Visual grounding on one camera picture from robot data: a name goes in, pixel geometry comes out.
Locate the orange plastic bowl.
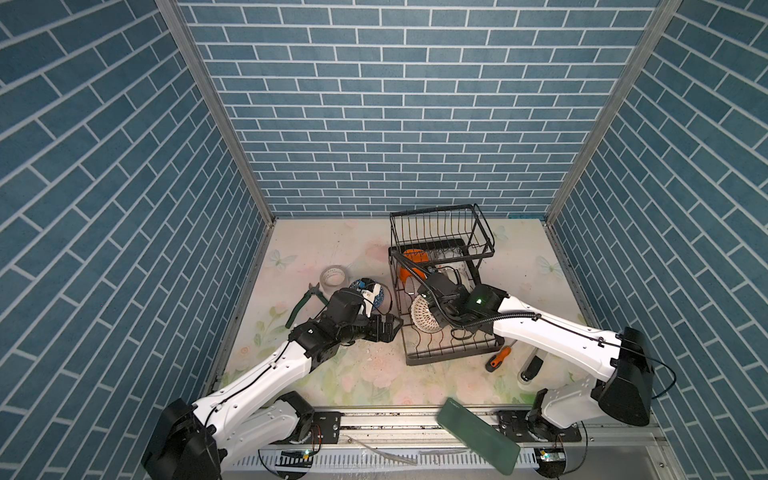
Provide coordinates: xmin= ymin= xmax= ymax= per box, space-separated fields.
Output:
xmin=398 ymin=248 xmax=429 ymax=286

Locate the blue rimmed bowl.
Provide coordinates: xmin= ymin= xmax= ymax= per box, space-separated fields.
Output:
xmin=350 ymin=277 xmax=384 ymax=304

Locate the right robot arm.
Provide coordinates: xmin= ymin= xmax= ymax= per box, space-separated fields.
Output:
xmin=414 ymin=273 xmax=655 ymax=438

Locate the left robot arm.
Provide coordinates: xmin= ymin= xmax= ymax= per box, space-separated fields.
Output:
xmin=141 ymin=288 xmax=403 ymax=479

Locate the black and white marker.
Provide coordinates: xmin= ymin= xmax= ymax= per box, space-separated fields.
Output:
xmin=519 ymin=354 xmax=543 ymax=384

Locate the dark green rectangular tray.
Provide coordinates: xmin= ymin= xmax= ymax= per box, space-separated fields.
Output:
xmin=436 ymin=398 xmax=521 ymax=476

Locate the orange handled screwdriver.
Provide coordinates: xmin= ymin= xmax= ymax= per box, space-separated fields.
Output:
xmin=485 ymin=346 xmax=511 ymax=372

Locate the black wire dish rack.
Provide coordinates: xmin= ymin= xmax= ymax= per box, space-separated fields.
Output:
xmin=388 ymin=204 xmax=504 ymax=366

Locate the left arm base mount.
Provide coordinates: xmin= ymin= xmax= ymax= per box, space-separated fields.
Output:
xmin=273 ymin=391 xmax=342 ymax=445

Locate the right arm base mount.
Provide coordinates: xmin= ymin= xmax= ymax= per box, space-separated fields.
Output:
xmin=495 ymin=389 xmax=582 ymax=443

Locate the aluminium front rail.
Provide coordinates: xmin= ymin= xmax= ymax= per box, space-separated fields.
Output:
xmin=170 ymin=406 xmax=667 ymax=451

